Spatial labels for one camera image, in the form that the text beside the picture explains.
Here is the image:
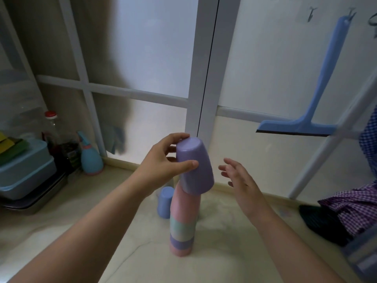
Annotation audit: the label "blue plastic cup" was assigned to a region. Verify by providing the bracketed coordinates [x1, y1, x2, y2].
[157, 186, 175, 219]

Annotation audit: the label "white sliding window frame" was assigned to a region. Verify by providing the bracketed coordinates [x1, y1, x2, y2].
[0, 0, 363, 159]

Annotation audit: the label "stainless steel tray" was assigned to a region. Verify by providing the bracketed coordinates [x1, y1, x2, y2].
[0, 170, 69, 216]

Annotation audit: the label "blue window squeegee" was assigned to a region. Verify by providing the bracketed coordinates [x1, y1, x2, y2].
[255, 16, 359, 138]

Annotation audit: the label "black bag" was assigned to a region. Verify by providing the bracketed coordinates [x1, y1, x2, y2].
[299, 204, 354, 247]

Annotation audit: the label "tall pink plastic cup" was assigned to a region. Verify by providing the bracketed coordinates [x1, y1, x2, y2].
[170, 183, 201, 222]

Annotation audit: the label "person's left hand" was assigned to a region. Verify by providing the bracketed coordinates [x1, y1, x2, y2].
[134, 132, 199, 199]

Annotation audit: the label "person's right forearm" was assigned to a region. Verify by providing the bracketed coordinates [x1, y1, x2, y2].
[250, 203, 346, 283]

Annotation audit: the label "blue cloth behind glass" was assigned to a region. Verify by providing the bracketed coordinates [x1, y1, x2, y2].
[102, 125, 128, 155]

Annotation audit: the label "green and yellow sponges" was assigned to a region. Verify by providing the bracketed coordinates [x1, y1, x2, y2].
[0, 131, 31, 156]

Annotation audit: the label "large blue lidded container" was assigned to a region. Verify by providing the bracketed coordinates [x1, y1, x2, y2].
[0, 155, 57, 201]

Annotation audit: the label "person's left forearm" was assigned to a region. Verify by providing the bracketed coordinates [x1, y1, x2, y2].
[8, 171, 148, 283]

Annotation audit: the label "small blue lidded container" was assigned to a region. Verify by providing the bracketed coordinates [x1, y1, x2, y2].
[0, 138, 49, 175]

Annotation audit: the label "teal spray bottle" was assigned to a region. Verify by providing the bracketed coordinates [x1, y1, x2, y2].
[77, 131, 104, 176]

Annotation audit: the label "person's right hand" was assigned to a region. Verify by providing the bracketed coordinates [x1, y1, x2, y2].
[218, 158, 267, 220]

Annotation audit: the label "nested purple plastic cup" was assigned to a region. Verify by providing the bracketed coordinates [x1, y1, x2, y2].
[169, 234, 194, 251]

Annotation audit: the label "mint green plastic cup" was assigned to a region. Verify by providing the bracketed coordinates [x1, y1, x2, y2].
[170, 216, 196, 232]

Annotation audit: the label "clear plastic storage box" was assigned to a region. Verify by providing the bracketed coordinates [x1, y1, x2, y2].
[0, 68, 48, 139]

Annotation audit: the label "blue checked cloth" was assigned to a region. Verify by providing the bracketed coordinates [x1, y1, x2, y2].
[358, 104, 377, 178]

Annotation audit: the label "cream plastic cup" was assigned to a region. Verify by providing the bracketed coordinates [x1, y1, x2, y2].
[170, 228, 195, 241]

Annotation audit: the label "large purple plastic cup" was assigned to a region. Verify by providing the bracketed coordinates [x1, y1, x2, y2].
[176, 137, 214, 195]

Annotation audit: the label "purple checked cloth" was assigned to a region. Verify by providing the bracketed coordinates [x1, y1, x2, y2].
[318, 181, 377, 237]

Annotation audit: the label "white rack pole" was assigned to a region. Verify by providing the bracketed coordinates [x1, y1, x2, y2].
[288, 72, 377, 200]

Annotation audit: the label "clear bottle with red cap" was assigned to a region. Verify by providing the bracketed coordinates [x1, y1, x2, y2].
[42, 111, 82, 175]

